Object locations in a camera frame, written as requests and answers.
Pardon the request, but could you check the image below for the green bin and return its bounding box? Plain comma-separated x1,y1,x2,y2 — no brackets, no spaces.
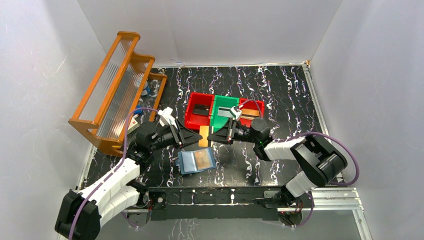
210,95,239,132

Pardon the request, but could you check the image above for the orange card in bin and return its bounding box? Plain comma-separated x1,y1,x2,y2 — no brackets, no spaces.
241,108,261,120

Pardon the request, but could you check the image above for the orange wooden rack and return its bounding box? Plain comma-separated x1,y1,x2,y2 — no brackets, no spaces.
68,31,168,157

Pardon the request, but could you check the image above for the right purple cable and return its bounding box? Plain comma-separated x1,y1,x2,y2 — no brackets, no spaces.
239,99,360,229

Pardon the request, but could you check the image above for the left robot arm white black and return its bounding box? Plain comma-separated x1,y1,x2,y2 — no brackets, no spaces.
54,120,203,240

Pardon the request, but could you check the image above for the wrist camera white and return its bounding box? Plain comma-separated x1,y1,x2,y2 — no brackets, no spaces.
157,107,175,127
229,105,243,121

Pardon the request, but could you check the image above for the purple cable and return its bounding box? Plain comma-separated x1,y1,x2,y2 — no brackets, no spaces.
67,107,160,240
239,99,360,229

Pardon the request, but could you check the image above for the blue card holder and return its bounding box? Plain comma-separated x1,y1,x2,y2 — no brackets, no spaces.
176,147,217,175

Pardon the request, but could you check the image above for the white blue container on rack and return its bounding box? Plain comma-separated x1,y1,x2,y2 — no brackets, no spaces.
140,80,151,97

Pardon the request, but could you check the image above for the red white small box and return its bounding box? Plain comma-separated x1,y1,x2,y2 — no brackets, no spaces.
127,115,140,134

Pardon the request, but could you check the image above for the blue cap container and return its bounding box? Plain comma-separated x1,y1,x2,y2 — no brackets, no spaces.
134,105,143,116

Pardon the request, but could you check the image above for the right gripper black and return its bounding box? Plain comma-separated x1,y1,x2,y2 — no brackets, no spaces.
207,117,259,145

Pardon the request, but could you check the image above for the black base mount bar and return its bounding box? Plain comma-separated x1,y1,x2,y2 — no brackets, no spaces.
148,186,313,224

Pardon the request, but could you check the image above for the orange card in holder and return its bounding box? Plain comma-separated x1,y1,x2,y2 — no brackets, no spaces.
193,148,213,171

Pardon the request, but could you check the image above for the right red bin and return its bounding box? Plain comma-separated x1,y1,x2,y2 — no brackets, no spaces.
239,98,265,127

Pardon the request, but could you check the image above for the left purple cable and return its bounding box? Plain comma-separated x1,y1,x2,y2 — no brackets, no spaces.
67,107,160,240

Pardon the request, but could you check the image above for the yellow credit card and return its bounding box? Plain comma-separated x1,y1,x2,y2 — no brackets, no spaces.
198,125,210,147

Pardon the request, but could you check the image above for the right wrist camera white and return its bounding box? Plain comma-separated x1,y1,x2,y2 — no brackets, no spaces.
229,105,243,121

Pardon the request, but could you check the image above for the black card in bin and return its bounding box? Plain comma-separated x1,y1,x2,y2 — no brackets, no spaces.
192,103,210,116

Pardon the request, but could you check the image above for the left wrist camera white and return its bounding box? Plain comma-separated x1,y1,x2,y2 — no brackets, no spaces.
157,107,175,127

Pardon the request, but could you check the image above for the left red bin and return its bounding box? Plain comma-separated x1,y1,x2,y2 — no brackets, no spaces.
184,92,215,131

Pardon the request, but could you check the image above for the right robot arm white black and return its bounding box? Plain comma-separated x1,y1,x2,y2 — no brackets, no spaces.
207,117,348,207

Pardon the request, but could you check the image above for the red bin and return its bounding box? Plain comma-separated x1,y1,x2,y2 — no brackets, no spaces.
239,98,265,127
184,92,215,131

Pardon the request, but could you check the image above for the grey card in bin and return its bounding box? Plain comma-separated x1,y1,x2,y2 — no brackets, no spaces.
217,108,233,118

